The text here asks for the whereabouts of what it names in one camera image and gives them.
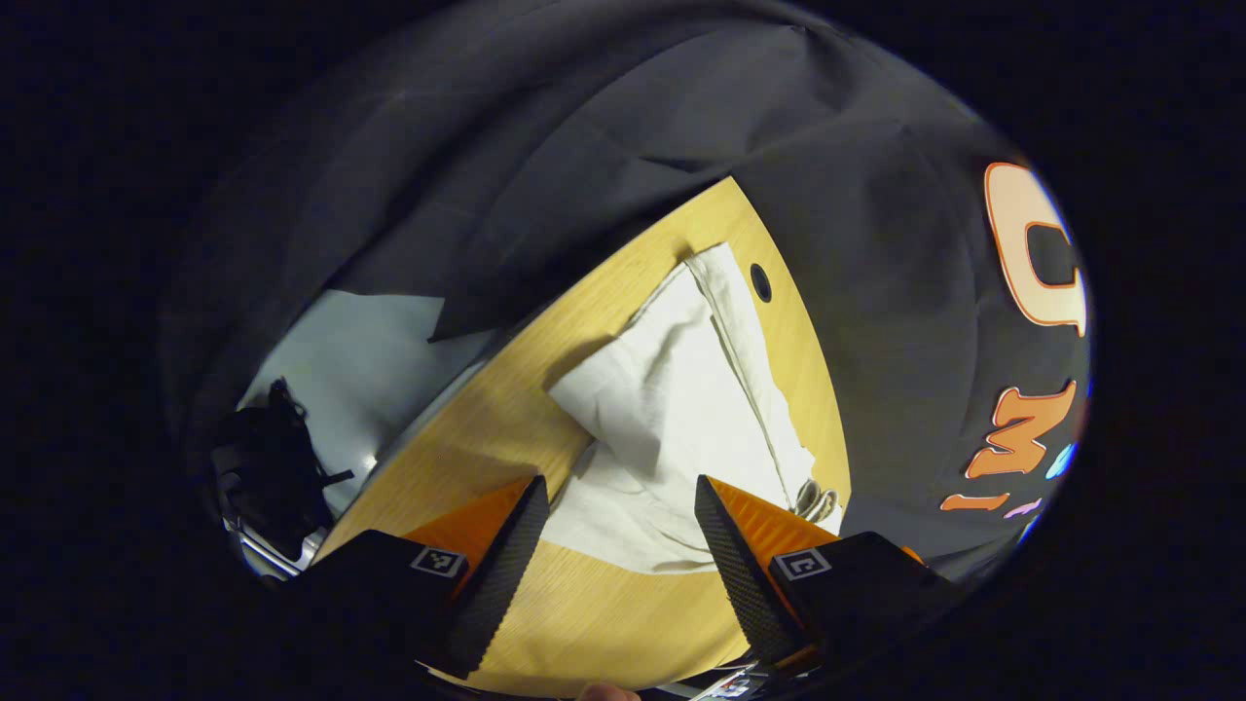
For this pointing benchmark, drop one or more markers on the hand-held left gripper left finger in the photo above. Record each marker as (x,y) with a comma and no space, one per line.
(501,584)

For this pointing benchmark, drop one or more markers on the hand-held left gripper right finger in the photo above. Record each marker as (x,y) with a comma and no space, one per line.
(745,584)

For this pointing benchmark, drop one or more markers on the white jeans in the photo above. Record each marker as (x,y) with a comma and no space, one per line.
(672,389)

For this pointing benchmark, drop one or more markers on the grey office chair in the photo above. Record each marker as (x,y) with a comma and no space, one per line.
(273,555)

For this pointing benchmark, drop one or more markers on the black bag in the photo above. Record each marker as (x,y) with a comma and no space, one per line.
(268,467)

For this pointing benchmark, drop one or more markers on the black backdrop cloth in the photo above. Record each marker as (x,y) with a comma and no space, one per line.
(681,117)

